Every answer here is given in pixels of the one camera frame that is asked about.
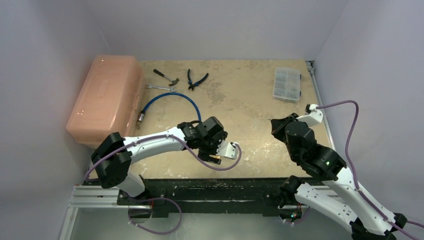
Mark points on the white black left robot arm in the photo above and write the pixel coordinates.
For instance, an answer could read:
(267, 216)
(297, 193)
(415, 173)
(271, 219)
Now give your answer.
(113, 158)

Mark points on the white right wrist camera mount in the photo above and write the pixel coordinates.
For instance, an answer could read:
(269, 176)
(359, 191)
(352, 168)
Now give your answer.
(313, 115)

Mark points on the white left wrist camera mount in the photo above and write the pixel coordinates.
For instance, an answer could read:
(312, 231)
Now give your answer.
(227, 149)

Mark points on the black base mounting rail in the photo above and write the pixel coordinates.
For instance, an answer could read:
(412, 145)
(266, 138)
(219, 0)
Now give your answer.
(211, 196)

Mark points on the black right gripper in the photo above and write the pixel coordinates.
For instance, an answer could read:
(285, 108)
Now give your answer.
(279, 125)

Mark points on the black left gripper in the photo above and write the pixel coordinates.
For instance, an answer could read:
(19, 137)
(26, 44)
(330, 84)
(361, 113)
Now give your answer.
(205, 155)

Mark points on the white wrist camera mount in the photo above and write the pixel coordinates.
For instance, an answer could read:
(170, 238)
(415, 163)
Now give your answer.
(227, 149)
(313, 115)

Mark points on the clear plastic organizer box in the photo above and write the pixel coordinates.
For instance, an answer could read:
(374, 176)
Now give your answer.
(287, 84)

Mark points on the silver open-end wrench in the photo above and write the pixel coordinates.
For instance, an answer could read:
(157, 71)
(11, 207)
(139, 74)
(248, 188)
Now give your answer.
(166, 88)

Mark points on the black claw hammer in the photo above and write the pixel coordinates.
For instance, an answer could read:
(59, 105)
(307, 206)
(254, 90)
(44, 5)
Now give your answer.
(173, 81)

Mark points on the pink translucent storage bin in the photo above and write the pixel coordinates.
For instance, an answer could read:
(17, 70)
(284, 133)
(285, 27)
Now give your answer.
(109, 101)

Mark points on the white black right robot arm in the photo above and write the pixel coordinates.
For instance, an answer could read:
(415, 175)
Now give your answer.
(359, 212)

